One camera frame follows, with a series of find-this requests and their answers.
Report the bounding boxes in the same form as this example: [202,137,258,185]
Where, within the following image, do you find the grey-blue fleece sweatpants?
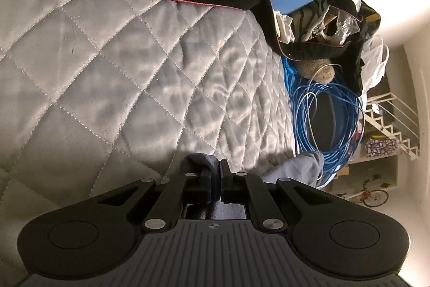
[184,150,326,189]

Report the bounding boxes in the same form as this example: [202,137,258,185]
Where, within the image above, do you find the orange white bicycle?
[336,179,389,208]

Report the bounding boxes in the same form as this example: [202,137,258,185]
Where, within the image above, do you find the grey quilted bedspread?
[1,0,295,286]

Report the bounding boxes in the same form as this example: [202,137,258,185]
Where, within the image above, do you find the colourful patterned box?
[364,137,398,157]

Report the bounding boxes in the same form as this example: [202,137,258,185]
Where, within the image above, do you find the brown teddy bear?
[296,0,385,83]

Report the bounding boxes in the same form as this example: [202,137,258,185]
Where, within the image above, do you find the white metal staircase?
[364,92,420,160]

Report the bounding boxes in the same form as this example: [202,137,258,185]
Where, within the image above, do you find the white crumpled cloth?
[273,10,295,44]

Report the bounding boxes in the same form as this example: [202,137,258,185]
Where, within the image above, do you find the clear plastic bag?
[361,36,389,93]

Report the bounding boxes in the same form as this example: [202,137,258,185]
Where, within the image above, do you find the blue coiled cable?
[280,56,367,189]

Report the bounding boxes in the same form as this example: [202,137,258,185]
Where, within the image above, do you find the black bag with tan strap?
[328,0,381,96]

